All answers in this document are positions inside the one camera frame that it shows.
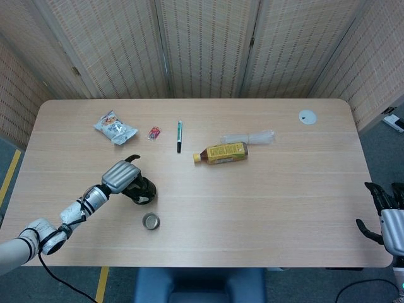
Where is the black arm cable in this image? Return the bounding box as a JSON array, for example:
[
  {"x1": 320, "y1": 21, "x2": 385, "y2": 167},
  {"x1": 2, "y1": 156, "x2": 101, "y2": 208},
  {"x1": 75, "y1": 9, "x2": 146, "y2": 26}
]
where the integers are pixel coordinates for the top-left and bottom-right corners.
[
  {"x1": 37, "y1": 232, "x2": 97, "y2": 303},
  {"x1": 334, "y1": 278, "x2": 395, "y2": 303}
]

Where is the white power strip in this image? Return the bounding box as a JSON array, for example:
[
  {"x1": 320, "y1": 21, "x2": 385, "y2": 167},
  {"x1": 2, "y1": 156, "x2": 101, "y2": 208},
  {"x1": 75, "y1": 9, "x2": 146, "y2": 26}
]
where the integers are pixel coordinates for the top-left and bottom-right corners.
[{"x1": 382, "y1": 114, "x2": 404, "y2": 133}]

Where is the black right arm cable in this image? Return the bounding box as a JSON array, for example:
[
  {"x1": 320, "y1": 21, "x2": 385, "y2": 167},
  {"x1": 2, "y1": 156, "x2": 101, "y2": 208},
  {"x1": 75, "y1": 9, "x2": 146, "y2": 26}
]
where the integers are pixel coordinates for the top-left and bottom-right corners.
[{"x1": 334, "y1": 278, "x2": 395, "y2": 303}]

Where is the white blue snack bag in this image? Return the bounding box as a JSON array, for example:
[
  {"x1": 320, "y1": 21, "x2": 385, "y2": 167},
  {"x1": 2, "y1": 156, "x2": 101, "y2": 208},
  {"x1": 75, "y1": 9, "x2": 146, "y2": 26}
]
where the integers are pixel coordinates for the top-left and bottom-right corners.
[{"x1": 93, "y1": 110, "x2": 139, "y2": 146}]

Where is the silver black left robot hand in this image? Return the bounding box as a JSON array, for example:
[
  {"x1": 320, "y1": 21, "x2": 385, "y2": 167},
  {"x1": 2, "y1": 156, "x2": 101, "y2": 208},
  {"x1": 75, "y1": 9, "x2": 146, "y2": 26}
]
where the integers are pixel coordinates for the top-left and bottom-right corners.
[{"x1": 100, "y1": 154, "x2": 153, "y2": 205}]

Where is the yellow label tea bottle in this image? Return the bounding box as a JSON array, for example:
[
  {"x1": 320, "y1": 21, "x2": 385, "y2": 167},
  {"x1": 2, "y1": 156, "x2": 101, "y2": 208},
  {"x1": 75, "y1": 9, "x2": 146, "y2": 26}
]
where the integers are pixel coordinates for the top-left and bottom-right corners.
[{"x1": 193, "y1": 141, "x2": 249, "y2": 165}]

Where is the clear plastic bag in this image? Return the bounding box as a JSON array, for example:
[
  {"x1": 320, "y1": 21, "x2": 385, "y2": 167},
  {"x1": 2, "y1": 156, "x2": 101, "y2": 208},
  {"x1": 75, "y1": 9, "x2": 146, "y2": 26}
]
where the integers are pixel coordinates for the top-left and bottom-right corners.
[{"x1": 220, "y1": 129, "x2": 276, "y2": 146}]

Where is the white round cable grommet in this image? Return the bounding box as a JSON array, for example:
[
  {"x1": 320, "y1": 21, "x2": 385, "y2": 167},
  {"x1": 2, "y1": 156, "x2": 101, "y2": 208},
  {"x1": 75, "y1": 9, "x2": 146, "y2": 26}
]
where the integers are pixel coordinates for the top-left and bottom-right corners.
[{"x1": 298, "y1": 109, "x2": 318, "y2": 126}]

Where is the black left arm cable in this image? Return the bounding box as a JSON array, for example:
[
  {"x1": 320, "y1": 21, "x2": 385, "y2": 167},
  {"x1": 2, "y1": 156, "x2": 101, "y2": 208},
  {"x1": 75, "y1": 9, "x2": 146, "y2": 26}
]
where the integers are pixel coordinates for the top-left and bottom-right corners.
[{"x1": 37, "y1": 232, "x2": 97, "y2": 303}]

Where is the woven folding screen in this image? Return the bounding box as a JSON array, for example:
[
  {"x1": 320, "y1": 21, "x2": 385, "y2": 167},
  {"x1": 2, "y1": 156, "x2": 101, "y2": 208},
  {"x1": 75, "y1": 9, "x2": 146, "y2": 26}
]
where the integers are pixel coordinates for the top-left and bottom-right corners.
[{"x1": 0, "y1": 0, "x2": 404, "y2": 150}]

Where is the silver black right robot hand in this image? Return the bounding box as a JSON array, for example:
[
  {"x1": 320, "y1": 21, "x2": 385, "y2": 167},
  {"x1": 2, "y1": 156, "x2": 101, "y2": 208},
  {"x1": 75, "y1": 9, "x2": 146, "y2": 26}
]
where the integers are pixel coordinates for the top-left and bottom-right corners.
[{"x1": 355, "y1": 181, "x2": 404, "y2": 256}]

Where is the green white marker pen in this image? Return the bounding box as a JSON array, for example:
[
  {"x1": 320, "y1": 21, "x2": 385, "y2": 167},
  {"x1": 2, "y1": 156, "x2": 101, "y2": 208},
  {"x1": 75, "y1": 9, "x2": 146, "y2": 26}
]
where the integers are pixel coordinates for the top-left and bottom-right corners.
[{"x1": 176, "y1": 120, "x2": 184, "y2": 155}]

